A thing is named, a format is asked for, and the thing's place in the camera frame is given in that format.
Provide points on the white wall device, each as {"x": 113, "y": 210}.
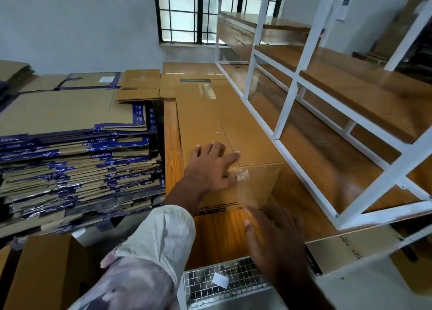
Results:
{"x": 344, "y": 4}

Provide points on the person's left hand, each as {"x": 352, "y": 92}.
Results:
{"x": 210, "y": 170}

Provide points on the assembled boxes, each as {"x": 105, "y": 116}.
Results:
{"x": 40, "y": 272}

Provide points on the person's left forearm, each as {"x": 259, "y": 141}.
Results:
{"x": 183, "y": 197}

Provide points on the person's right hand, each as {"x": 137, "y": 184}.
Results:
{"x": 280, "y": 249}

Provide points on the person's light grey shirt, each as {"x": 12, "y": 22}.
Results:
{"x": 142, "y": 259}

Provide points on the person's right forearm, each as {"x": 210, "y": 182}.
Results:
{"x": 304, "y": 298}

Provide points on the white metal shelf rack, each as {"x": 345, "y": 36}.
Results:
{"x": 378, "y": 181}

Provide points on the white paper tag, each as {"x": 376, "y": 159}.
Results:
{"x": 220, "y": 279}

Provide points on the wooden table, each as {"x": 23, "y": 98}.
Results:
{"x": 216, "y": 242}

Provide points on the black framed window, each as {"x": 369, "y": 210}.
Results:
{"x": 179, "y": 9}

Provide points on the clear packing tape strip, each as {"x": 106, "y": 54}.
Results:
{"x": 260, "y": 181}

